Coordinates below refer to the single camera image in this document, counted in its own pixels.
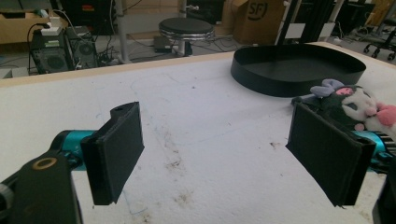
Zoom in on black and white plush toy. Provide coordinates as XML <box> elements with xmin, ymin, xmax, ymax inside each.
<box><xmin>290</xmin><ymin>78</ymin><xmax>396</xmax><ymax>141</ymax></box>

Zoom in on black metal frame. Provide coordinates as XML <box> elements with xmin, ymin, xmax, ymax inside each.
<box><xmin>276</xmin><ymin>0</ymin><xmax>345</xmax><ymax>46</ymax></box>

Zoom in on round black stool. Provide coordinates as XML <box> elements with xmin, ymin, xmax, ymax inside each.
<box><xmin>158</xmin><ymin>17</ymin><xmax>216</xmax><ymax>57</ymax></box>

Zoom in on white power adapter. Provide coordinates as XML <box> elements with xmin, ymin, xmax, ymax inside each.
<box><xmin>40</xmin><ymin>16</ymin><xmax>64</xmax><ymax>36</ymax></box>

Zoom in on grey metal stand pole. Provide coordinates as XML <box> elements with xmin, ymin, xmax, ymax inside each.
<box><xmin>113</xmin><ymin>0</ymin><xmax>132</xmax><ymax>64</ymax></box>

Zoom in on black computer tower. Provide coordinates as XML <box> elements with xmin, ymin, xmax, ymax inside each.
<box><xmin>29</xmin><ymin>25</ymin><xmax>99</xmax><ymax>75</ymax></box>

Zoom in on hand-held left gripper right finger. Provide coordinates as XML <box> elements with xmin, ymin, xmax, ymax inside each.
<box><xmin>285</xmin><ymin>102</ymin><xmax>396</xmax><ymax>207</ymax></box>

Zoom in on brown cardboard box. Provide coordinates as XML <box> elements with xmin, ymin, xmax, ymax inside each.
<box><xmin>221</xmin><ymin>0</ymin><xmax>288</xmax><ymax>46</ymax></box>

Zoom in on small dark box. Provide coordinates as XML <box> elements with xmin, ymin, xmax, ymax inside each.
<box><xmin>153</xmin><ymin>35</ymin><xmax>173</xmax><ymax>53</ymax></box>

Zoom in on wooden shelf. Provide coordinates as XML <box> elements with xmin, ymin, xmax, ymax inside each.
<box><xmin>0</xmin><ymin>8</ymin><xmax>69</xmax><ymax>45</ymax></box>

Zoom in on black round tray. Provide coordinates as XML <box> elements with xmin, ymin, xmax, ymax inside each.
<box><xmin>230</xmin><ymin>43</ymin><xmax>367</xmax><ymax>98</ymax></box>

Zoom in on black office chair base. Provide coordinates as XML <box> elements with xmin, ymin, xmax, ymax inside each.
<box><xmin>362</xmin><ymin>18</ymin><xmax>396</xmax><ymax>62</ymax></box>

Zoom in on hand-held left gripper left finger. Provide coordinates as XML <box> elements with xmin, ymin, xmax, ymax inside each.
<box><xmin>49</xmin><ymin>101</ymin><xmax>146</xmax><ymax>206</ymax></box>

